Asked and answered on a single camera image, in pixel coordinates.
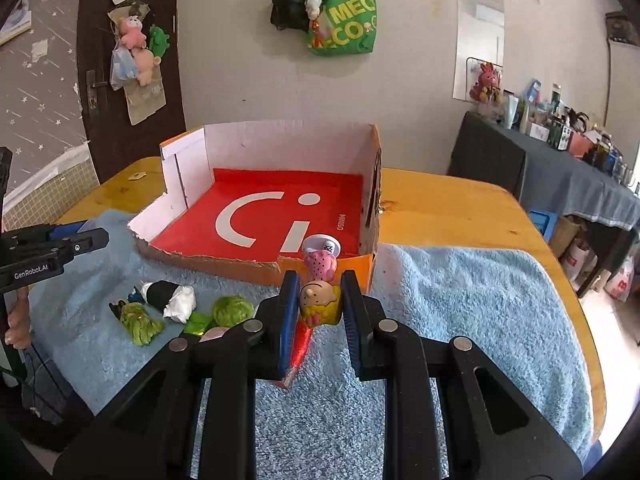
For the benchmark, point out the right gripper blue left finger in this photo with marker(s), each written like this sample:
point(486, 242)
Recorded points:
point(288, 305)

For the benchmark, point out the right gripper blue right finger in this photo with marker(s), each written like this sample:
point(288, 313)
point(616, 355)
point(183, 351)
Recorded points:
point(350, 296)

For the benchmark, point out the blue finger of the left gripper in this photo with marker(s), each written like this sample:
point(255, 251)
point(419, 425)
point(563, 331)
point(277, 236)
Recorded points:
point(82, 243)
point(66, 230)

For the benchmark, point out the yellow cartoon boy figurine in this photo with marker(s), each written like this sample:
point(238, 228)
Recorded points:
point(320, 304)

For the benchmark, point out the pink cartoon figurine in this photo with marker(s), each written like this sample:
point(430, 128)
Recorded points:
point(321, 265)

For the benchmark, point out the green fuzzy ball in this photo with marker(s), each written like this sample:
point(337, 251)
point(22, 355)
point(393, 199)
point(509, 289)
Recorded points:
point(228, 311)

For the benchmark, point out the pink round device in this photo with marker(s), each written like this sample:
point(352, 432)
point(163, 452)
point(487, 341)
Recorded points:
point(214, 333)

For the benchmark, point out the blue black figurine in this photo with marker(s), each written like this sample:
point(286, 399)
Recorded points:
point(134, 297)

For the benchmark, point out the green fuzzy clump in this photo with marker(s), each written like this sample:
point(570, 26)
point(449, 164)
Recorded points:
point(139, 325)

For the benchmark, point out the black white sock roll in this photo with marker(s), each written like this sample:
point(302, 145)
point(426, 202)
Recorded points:
point(174, 301)

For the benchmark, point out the white round lid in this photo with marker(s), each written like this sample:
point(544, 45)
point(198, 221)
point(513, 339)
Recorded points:
point(325, 242)

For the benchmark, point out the person's left hand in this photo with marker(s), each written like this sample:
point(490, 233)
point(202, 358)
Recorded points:
point(19, 332)

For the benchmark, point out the small wooden tag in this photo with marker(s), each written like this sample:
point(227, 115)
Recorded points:
point(137, 176)

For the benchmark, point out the orange cardboard box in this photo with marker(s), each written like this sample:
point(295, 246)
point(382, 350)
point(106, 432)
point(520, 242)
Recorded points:
point(241, 198)

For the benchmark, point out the light blue towel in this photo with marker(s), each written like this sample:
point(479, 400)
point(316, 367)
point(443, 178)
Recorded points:
point(328, 424)

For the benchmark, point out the peach plush toy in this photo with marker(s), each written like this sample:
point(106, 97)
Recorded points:
point(145, 61)

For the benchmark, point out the green plush toy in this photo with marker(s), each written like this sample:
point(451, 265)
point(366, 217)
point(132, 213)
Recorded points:
point(158, 41)

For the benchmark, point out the pink plush toy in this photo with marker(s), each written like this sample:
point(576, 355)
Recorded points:
point(130, 32)

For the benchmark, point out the table with blue cloth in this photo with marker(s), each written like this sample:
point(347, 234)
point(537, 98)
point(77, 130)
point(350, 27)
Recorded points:
point(544, 179)

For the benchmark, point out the green tote bag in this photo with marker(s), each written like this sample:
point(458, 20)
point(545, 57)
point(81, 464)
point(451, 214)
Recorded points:
point(340, 27)

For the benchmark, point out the wall mirror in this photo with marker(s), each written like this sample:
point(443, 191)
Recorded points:
point(480, 40)

